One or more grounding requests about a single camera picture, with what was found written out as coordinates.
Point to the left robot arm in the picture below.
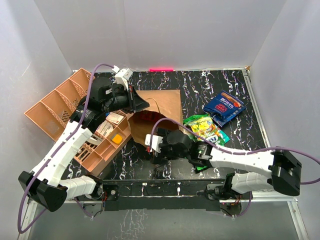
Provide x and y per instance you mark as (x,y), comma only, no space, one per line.
(44,183)

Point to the yellow sticky note pad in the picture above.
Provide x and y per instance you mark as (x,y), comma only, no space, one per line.
(117,139)

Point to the blue white snack packet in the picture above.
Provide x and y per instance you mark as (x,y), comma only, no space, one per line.
(222,120)

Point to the orange desk organizer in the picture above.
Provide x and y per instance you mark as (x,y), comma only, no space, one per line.
(51,114)

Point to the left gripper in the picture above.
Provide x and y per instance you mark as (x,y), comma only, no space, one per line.
(139,104)

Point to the green mango candy bag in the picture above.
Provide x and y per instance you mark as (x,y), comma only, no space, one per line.
(204,126)

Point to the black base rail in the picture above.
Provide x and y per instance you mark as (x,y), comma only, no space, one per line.
(158,194)

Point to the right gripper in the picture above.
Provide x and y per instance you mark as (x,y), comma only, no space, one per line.
(162,154)

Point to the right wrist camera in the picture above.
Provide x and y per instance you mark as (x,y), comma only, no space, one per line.
(153,143)

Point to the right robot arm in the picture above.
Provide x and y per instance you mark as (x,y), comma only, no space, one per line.
(276,170)

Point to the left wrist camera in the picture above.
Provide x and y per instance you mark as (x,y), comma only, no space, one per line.
(122,76)

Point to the brown paper bag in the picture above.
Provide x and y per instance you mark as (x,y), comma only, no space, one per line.
(162,104)

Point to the red green snack bag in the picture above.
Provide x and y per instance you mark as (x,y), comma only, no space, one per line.
(199,168)

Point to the card packs in organizer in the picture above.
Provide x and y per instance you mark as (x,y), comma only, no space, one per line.
(104,129)

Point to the red pink snack packet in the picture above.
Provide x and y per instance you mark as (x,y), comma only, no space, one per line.
(149,116)

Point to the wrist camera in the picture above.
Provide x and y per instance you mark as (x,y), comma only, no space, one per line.
(153,143)
(122,76)

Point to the dark blue snack bag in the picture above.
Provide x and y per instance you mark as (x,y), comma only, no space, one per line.
(224,104)

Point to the green yellow chips bag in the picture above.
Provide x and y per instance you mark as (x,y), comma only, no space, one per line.
(202,125)

